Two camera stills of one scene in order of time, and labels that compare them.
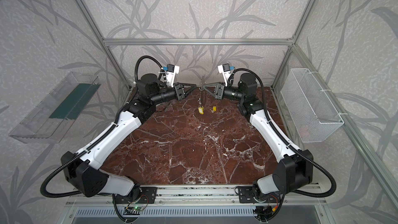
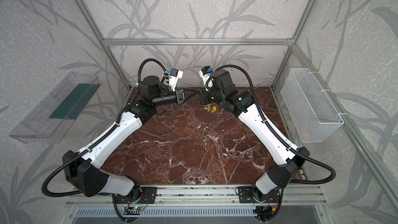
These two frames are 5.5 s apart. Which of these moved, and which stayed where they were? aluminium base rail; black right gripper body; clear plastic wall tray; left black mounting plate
Moved: black right gripper body
Stayed: clear plastic wall tray; left black mounting plate; aluminium base rail
